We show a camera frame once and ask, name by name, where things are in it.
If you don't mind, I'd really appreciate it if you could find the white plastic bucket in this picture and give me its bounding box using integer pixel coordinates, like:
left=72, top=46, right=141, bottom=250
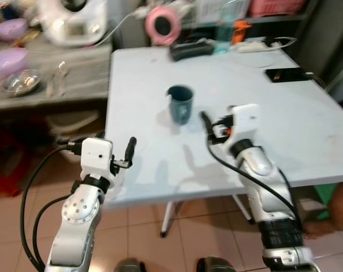
left=46, top=110, right=102, bottom=143

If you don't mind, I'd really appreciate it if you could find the dark blue mug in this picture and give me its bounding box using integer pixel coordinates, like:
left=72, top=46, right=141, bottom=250
left=165, top=84, right=195, bottom=126

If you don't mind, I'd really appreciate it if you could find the white folding table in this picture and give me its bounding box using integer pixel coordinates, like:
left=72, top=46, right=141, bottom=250
left=104, top=45, right=343, bottom=239

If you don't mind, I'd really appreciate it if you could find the black oblong case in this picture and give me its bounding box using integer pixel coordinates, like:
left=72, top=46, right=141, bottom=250
left=170, top=40, right=215, bottom=62

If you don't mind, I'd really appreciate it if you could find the grey cloth side table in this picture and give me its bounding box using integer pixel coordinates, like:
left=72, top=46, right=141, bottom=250
left=0, top=42, right=113, bottom=112

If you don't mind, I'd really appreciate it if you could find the black flat phone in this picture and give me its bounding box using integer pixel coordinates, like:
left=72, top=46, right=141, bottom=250
left=265, top=67, right=311, bottom=83

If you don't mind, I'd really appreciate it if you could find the clear blue water bottle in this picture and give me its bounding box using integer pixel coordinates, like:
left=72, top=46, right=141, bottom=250
left=215, top=17, right=235, bottom=55

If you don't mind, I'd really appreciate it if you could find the white power strip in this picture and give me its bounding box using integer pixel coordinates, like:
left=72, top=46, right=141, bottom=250
left=236, top=36, right=280, bottom=54

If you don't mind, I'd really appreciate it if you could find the person's bare leg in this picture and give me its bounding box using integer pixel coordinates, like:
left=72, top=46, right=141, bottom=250
left=303, top=180, right=343, bottom=239

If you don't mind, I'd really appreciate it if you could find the green plastic stool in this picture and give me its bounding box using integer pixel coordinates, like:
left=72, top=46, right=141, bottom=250
left=315, top=183, right=338, bottom=206

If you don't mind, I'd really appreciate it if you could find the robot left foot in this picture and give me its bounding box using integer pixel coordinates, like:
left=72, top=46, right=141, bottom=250
left=113, top=257, right=147, bottom=272

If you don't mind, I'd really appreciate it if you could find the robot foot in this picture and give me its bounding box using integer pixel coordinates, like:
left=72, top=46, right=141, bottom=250
left=195, top=256, right=238, bottom=272
left=113, top=257, right=147, bottom=272

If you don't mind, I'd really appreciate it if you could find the pink round mirror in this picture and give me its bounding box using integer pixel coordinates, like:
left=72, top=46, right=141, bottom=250
left=145, top=5, right=182, bottom=46

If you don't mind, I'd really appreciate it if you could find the large purple plastic bowl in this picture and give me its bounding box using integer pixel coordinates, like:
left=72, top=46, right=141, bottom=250
left=0, top=48, right=30, bottom=79

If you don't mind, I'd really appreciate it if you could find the white plastic basket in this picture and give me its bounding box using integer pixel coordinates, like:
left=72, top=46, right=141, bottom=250
left=195, top=0, right=250, bottom=25

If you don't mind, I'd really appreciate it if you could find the white kitchen appliance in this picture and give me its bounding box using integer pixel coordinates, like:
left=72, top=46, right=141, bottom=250
left=38, top=0, right=109, bottom=48

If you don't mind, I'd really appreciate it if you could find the small purple plastic bowl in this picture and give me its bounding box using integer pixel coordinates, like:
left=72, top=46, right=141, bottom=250
left=0, top=18, right=28, bottom=42

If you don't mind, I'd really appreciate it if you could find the pink plastic basket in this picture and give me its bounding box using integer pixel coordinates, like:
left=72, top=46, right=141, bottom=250
left=249, top=0, right=306, bottom=17

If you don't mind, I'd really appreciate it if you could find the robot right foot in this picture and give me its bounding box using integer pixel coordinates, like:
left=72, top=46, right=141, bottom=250
left=195, top=256, right=238, bottom=272

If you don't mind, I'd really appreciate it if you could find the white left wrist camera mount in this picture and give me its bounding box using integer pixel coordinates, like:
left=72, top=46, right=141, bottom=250
left=80, top=137, right=114, bottom=177

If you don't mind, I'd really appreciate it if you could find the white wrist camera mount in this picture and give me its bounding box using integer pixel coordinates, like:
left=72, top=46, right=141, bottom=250
left=80, top=137, right=114, bottom=177
left=230, top=103, right=260, bottom=138

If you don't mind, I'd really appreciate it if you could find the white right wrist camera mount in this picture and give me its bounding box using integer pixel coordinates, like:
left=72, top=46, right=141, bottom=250
left=230, top=103, right=260, bottom=138

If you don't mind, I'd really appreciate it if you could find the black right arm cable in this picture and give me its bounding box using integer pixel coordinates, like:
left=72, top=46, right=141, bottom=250
left=205, top=138, right=303, bottom=228

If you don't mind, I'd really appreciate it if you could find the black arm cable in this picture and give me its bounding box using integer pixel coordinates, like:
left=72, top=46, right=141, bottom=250
left=205, top=138, right=303, bottom=228
left=19, top=145, right=77, bottom=272

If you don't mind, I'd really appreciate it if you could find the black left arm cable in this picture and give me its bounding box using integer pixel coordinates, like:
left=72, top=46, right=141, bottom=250
left=19, top=145, right=77, bottom=272

